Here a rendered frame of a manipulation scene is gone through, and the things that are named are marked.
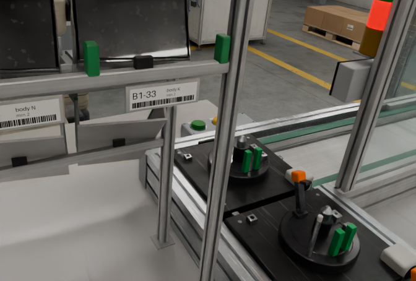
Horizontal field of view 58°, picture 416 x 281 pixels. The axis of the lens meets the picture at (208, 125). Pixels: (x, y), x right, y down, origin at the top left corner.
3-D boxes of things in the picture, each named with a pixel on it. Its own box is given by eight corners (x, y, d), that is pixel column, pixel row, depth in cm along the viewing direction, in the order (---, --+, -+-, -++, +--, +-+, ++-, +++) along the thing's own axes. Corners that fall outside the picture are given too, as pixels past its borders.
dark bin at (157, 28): (72, 78, 67) (69, 36, 67) (145, 76, 72) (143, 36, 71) (76, 63, 41) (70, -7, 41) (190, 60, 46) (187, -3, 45)
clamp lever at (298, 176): (293, 210, 71) (290, 171, 69) (301, 208, 72) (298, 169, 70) (306, 216, 67) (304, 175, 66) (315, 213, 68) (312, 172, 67)
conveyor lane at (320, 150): (166, 187, 95) (168, 154, 90) (381, 130, 135) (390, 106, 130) (226, 271, 74) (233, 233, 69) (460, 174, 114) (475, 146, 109)
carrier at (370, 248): (223, 226, 72) (231, 172, 66) (316, 194, 83) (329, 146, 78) (313, 336, 54) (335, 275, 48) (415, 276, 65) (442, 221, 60)
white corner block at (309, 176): (281, 184, 86) (285, 169, 84) (297, 179, 88) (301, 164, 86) (296, 196, 82) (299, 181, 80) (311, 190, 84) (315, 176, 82)
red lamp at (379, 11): (360, 25, 72) (368, -3, 70) (377, 23, 74) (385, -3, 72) (382, 31, 68) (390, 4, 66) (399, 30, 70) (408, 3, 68)
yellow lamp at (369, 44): (353, 50, 74) (359, 25, 72) (369, 48, 77) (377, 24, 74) (374, 58, 70) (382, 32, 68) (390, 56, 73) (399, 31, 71)
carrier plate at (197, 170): (167, 157, 91) (168, 150, 90) (248, 139, 102) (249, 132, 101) (219, 221, 73) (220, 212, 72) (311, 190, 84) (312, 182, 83)
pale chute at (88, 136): (77, 166, 78) (75, 145, 79) (140, 158, 83) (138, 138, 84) (76, 127, 53) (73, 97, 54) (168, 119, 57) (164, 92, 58)
